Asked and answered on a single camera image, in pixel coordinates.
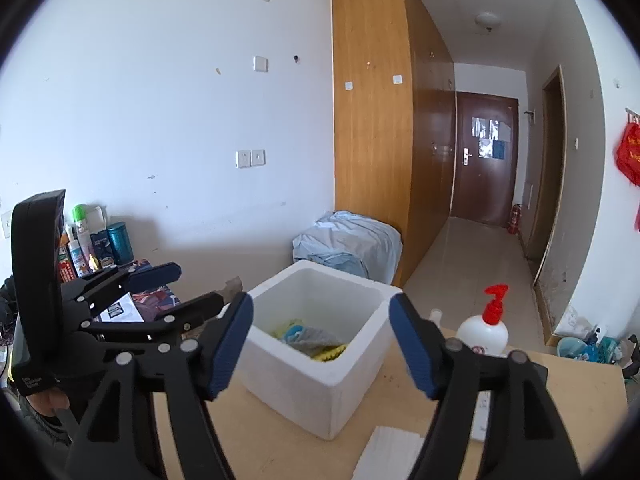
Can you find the brown cardboard piece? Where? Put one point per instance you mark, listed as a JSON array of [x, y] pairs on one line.
[[234, 287]]

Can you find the double wall socket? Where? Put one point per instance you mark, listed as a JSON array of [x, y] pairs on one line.
[[250, 158]]

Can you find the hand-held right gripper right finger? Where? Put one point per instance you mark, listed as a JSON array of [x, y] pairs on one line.
[[412, 350]]

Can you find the grey cloth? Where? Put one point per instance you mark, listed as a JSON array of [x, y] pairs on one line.
[[320, 337]]

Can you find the teal plastic basin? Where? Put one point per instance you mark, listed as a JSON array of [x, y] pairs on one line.
[[585, 350]]

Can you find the wooden doorway frame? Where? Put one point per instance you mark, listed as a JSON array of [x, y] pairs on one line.
[[547, 175]]

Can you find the red fire extinguisher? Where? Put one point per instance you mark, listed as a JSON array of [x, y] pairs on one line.
[[514, 219]]

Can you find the white power strip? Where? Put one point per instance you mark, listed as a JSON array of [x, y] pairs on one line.
[[481, 415]]

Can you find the wall hook rack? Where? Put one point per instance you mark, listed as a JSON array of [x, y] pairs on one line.
[[633, 115]]

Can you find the white spray bottle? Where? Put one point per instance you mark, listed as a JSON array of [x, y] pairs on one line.
[[77, 257]]

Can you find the red box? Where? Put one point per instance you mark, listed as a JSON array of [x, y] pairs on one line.
[[66, 267]]

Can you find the dark blue box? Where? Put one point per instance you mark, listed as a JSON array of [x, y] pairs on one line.
[[103, 250]]

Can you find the red hanging bags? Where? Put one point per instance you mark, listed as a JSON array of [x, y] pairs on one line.
[[631, 152]]

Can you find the papers on door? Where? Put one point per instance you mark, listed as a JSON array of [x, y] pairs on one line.
[[490, 137]]

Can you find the small clear plastic bottle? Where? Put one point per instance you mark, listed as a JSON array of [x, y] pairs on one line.
[[436, 317]]

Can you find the printed paper leaflet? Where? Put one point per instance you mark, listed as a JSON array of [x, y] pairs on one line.
[[122, 310]]

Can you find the light blue bedsheet pile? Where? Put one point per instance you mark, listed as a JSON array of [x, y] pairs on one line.
[[345, 245]]

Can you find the teal metal can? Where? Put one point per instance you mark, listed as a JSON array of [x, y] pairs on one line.
[[120, 242]]

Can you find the brown entrance door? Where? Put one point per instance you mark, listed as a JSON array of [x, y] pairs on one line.
[[482, 170]]

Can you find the yellow-green soft cloth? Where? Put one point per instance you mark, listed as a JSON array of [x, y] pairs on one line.
[[287, 325]]

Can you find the person's left hand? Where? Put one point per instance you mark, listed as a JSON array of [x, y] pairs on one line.
[[47, 402]]

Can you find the green cap spray can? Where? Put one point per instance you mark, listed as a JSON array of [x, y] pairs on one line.
[[81, 225]]

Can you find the tall wooden wardrobe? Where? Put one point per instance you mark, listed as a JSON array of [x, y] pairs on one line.
[[385, 135]]

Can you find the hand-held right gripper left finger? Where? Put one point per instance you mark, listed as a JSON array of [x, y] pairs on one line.
[[227, 350]]

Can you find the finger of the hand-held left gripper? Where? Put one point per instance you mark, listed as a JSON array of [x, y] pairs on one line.
[[155, 275], [175, 315]]

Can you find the white lotion pump bottle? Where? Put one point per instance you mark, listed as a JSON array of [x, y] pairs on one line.
[[482, 332]]

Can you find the blue dotted cloth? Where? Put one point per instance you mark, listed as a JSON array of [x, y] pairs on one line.
[[295, 332]]

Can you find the white paper tissue stack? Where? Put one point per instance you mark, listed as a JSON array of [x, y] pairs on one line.
[[387, 452]]

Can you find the white foam box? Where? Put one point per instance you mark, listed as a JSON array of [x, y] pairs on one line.
[[310, 385]]

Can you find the round ceiling lamp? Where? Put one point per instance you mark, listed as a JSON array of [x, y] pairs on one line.
[[488, 21]]

